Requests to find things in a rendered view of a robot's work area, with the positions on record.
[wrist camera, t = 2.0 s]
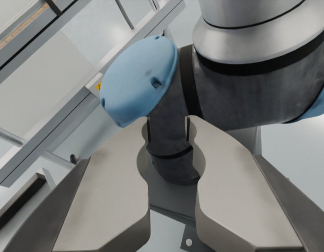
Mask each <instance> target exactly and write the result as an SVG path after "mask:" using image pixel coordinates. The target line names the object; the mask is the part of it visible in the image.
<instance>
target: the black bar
mask: <svg viewBox="0 0 324 252"><path fill-rule="evenodd" d="M45 182H46V178H45V176H44V175H43V174H40V173H37V172H36V173H35V174H34V175H33V176H32V177H31V178H30V179H29V180H28V181H27V182H26V183H25V184H24V185H23V186H22V187H21V189H20V190H19V191H18V192H17V193H16V194H15V195H14V196H13V197H12V198H11V199H10V200H9V201H8V202H7V203H6V204H5V205H4V206H3V207H2V208H1V209H0V229H1V228H2V227H3V226H4V225H5V224H6V223H7V222H8V221H9V220H10V219H11V218H12V216H13V215H14V214H15V213H16V212H17V211H18V210H19V209H20V208H21V207H22V206H23V205H24V204H25V203H26V202H27V201H28V200H29V199H30V198H31V196H32V195H33V194H34V193H35V192H36V191H37V190H38V189H39V188H40V187H41V186H42V185H43V184H44V183H45Z"/></svg>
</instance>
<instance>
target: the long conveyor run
mask: <svg viewBox="0 0 324 252"><path fill-rule="evenodd" d="M91 1H92V0H33V1H32V2H31V3H30V4H28V5H27V6H26V7H25V8H24V9H23V10H21V11H20V12H19V13H18V14H17V15H16V16H14V17H13V18H12V19H11V20H10V21H9V22H8V23H6V24H5V25H4V26H3V27H2V28H1V29H0V84H1V83H2V82H3V81H4V80H5V79H7V78H8V77H9V76H10V75H11V74H12V73H13V72H14V71H15V70H16V69H17V68H19V67H20V66H21V65H22V64H23V63H24V62H25V61H26V60H27V59H28V58H29V57H31V56H32V55H33V54H34V53H35V52H36V51H37V50H38V49H39V48H40V47H42V46H43V45H44V44H45V43H46V42H47V41H48V40H49V39H50V38H51V37H52V36H54V35H55V34H56V33H57V32H58V31H59V30H60V29H61V28H62V27H63V26H64V25H66V24H67V23H68V22H69V21H70V20H71V19H72V18H73V17H74V16H75V15H77V14H78V13H79V12H80V11H81V10H82V9H83V8H84V7H85V6H86V5H87V4H89V3H90V2H91Z"/></svg>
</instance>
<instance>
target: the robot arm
mask: <svg viewBox="0 0 324 252"><path fill-rule="evenodd" d="M198 1H199V5H200V9H201V13H202V14H201V16H200V17H199V19H198V21H197V22H196V24H195V26H194V28H193V32H192V41H193V44H190V45H187V46H184V47H180V48H177V47H176V45H175V44H174V43H173V42H172V41H170V40H169V39H168V38H167V37H165V36H161V37H160V36H158V35H154V36H149V37H146V38H144V39H141V40H139V41H138V42H136V43H134V44H133V45H131V46H130V47H128V48H127V49H126V50H125V51H124V52H122V53H121V54H120V55H119V56H118V57H117V58H116V60H115V61H114V62H113V63H112V64H111V66H110V67H109V69H108V70H107V72H106V73H105V75H104V77H103V80H102V82H101V86H100V91H99V98H100V103H101V105H102V107H103V109H104V110H105V111H106V112H107V113H108V114H109V116H110V117H111V118H112V119H113V121H114V123H115V124H116V125H117V126H119V127H121V128H123V129H122V130H120V131H119V132H117V133H116V134H115V135H113V136H112V137H110V138H109V139H108V140H107V141H105V142H104V143H103V144H102V145H101V146H100V147H99V148H98V149H97V150H96V151H95V152H94V153H93V154H92V155H91V156H90V157H89V158H88V159H81V160H80V161H79V162H78V163H77V165H76V166H75V167H74V168H73V169H72V170H71V171H70V172H69V173H68V174H67V175H66V176H65V177H64V178H63V180H62V181H61V182H60V183H59V184H58V185H57V186H56V187H55V188H54V189H53V190H52V191H51V192H50V193H49V194H48V196H47V197H46V198H45V199H44V200H43V201H42V202H41V203H40V204H39V205H38V206H37V207H36V208H35V210H34V211H33V212H32V213H31V214H30V215H29V216H28V217H27V219H26V220H25V221H24V222H23V223H22V225H21V226H20V227H19V229H18V230H17V231H16V232H15V234H14V235H13V237H12V238H11V239H10V241H9V242H8V244H7V245H6V247H5V248H4V250H3V251H2V252H136V251H138V250H139V249H140V248H141V247H143V246H144V245H145V244H146V243H147V242H148V241H149V239H150V236H151V224H150V205H149V194H148V184H147V182H146V181H145V180H144V179H143V178H142V175H143V173H144V172H145V170H146V169H147V156H146V150H147V151H148V153H149V155H150V159H151V162H152V165H153V167H154V168H155V170H156V171H157V172H158V173H159V174H160V175H161V176H162V177H163V178H164V179H166V180H167V181H169V182H171V183H173V184H177V185H182V186H188V185H194V184H198V185H197V195H196V205H195V218H196V229H197V235H198V237H199V239H200V240H201V241H202V242H203V243H204V244H206V245H207V246H208V247H210V248H211V249H213V250H214V251H216V252H324V211H323V210H322V209H321V208H320V207H319V206H318V205H316V204H315V203H314V202H313V201H312V200H311V199H310V198H309V197H308V196H306V195H305V194H304V193H303V192H302V191H301V190H300V189H299V188H297V187H296V186H295V185H294V184H293V183H292V182H291V181H290V180H288V179H287V178H286V177H285V176H284V175H283V174H282V173H281V172H279V171H278V170H277V169H276V168H275V167H274V166H273V165H272V164H270V163H269V162H268V161H267V160H266V159H265V158H264V157H263V156H261V155H253V154H252V153H251V152H250V151H249V150H248V149H247V148H245V147H244V146H243V145H242V144H241V143H240V142H238V141H237V140H236V139H234V138H233V137H232V136H230V135H229V134H227V133H225V131H231V130H238V129H245V128H252V127H259V126H265V125H272V124H279V123H281V124H291V123H295V122H298V121H300V120H303V119H308V118H313V117H318V116H321V115H323V114H324V0H198Z"/></svg>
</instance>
